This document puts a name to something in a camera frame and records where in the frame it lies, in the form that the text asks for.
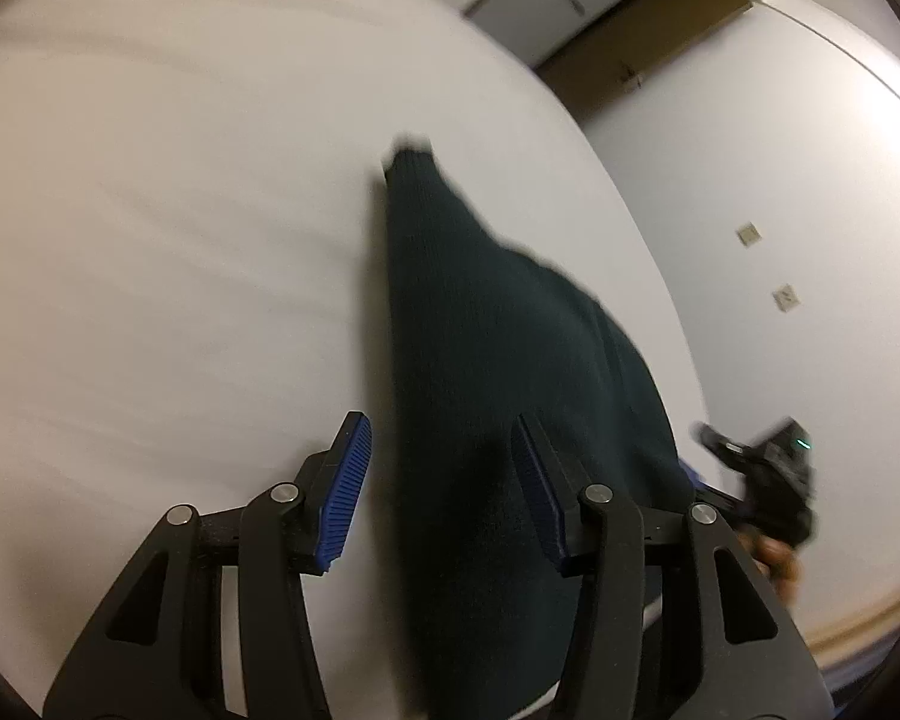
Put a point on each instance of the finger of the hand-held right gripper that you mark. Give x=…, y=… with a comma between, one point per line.
x=720, y=444

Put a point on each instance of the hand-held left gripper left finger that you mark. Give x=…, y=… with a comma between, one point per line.
x=345, y=495

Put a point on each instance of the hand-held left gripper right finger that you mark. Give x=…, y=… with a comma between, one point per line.
x=536, y=487

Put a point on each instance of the dark green knit sweater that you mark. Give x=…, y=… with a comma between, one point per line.
x=480, y=352

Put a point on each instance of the person's right hand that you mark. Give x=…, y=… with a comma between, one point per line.
x=776, y=562

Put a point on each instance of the wooden baseboard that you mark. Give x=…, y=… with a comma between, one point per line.
x=862, y=634

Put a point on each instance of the white bed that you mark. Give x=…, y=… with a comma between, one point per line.
x=157, y=202

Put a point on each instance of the brown wooden door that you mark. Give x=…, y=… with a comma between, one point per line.
x=645, y=37

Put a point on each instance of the beige wall socket plate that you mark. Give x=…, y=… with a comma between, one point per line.
x=785, y=298

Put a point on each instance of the beige wall switch plate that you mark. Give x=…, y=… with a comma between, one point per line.
x=748, y=234

